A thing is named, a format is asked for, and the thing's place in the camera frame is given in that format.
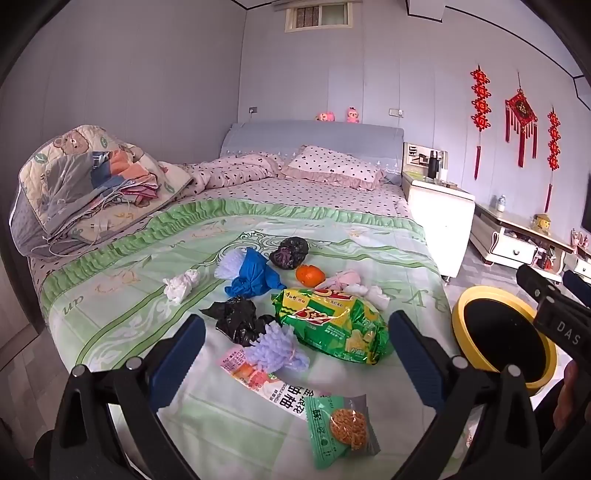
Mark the long white media cabinet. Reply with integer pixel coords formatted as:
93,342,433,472
471,203,578,280

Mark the red toy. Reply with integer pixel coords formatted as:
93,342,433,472
536,249,561,273

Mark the white tissue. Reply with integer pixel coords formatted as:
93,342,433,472
163,269,201,305

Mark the white foam fruit net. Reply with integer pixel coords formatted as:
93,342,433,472
213,249,252,281

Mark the small green snack packet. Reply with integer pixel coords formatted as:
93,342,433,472
305,394,382,472

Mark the red diamond tassel decoration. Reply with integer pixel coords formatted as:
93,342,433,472
505,71,539,168

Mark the stack of folded clothes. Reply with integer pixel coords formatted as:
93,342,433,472
90,150,160,204

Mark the green printed bedspread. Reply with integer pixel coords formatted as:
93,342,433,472
39,198,467,480

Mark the pink dotted bedsheet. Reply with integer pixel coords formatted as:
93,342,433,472
28,175,411,287

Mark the blue plastic bag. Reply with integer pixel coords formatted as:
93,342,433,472
225,247,281,298

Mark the pink plastic bag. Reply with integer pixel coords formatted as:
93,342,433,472
315,269,361,291

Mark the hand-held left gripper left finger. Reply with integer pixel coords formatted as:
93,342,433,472
48,314,207,480

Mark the small high window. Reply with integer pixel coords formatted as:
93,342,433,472
285,2,348,33

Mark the black and purple plastic bag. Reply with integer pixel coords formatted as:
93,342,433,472
269,236,310,269

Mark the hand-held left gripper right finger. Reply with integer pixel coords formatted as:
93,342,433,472
388,310,546,480

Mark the purple foam fruit net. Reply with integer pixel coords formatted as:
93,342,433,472
243,322,309,374

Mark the pink dotted quilt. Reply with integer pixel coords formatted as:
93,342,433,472
185,154,284,195

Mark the large green biscuit packet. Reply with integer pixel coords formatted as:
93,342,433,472
271,287,394,365

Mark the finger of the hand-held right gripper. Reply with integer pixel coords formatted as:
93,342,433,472
562,270,591,303
516,264,561,305

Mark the yellow round waste bin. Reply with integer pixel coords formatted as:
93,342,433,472
451,285,558,395

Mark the orange tangerine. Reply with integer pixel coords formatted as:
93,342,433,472
295,264,325,286

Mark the folded bear print quilt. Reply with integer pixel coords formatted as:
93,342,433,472
9,124,195,257

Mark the person's right hand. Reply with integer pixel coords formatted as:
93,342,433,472
551,362,583,432

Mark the small white drawer cabinet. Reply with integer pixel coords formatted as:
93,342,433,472
561,244,591,278

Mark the pink and white wrapper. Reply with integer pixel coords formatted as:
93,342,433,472
218,346,333,421

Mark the white nightstand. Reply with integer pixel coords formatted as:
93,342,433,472
401,171,476,280

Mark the grey-blue bed headboard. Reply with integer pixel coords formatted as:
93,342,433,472
221,121,404,185

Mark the long red knot decoration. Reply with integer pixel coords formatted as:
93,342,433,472
545,107,561,214
471,65,492,181

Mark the pink dotted pillow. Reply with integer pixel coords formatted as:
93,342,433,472
279,145,387,191

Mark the white cable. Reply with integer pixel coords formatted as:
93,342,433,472
44,194,134,254

